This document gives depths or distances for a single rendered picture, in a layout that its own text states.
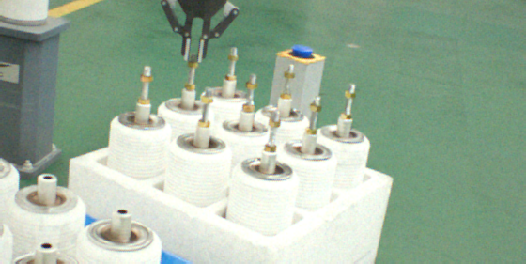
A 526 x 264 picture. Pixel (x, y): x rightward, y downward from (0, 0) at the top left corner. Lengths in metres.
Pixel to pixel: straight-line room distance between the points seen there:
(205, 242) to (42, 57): 0.60
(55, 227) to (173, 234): 0.27
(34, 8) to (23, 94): 0.17
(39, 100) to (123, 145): 0.41
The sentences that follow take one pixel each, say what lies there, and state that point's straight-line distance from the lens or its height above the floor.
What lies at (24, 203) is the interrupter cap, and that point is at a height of 0.25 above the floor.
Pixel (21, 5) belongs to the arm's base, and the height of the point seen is 0.34.
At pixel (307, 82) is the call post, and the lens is 1.55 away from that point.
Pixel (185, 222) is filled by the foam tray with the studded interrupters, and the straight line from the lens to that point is 1.17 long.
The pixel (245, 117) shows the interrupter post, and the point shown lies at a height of 0.27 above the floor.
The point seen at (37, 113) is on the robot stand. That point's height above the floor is 0.13.
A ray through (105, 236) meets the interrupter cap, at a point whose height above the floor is 0.25.
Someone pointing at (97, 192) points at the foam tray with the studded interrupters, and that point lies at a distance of 1.28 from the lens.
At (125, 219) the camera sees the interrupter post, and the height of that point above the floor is 0.28.
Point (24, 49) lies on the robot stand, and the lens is 1.59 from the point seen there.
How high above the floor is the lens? 0.69
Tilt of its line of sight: 18 degrees down
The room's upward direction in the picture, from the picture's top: 9 degrees clockwise
